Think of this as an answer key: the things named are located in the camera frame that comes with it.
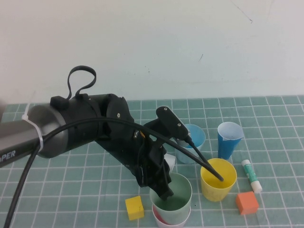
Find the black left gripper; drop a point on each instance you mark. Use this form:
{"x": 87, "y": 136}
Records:
{"x": 128, "y": 152}

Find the white cube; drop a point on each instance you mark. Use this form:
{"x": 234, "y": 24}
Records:
{"x": 172, "y": 161}

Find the blue rolled paper cone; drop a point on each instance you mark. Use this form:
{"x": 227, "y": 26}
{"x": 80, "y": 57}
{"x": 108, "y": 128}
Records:
{"x": 225, "y": 149}

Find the pale green plastic cup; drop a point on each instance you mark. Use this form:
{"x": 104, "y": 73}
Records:
{"x": 183, "y": 190}

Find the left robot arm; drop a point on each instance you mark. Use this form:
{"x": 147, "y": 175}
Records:
{"x": 47, "y": 116}

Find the white zip tie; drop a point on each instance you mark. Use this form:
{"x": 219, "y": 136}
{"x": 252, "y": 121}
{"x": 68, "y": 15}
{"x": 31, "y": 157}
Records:
{"x": 35, "y": 129}

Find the yellow cube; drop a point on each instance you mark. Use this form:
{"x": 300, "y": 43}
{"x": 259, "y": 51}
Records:
{"x": 135, "y": 209}

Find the light blue plastic cup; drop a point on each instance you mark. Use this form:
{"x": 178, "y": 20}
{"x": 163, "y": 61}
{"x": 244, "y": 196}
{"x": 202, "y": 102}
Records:
{"x": 198, "y": 134}

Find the pink plastic cup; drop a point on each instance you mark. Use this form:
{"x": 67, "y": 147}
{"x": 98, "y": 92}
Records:
{"x": 158, "y": 217}

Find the green white glue stick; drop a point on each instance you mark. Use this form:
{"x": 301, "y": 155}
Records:
{"x": 250, "y": 174}

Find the yellow plastic cup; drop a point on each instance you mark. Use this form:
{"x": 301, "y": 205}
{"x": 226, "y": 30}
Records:
{"x": 213, "y": 190}

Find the green checkered tablecloth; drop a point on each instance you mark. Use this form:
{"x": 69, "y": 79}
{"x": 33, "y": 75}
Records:
{"x": 273, "y": 142}

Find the orange cube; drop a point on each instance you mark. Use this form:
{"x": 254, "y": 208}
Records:
{"x": 247, "y": 203}

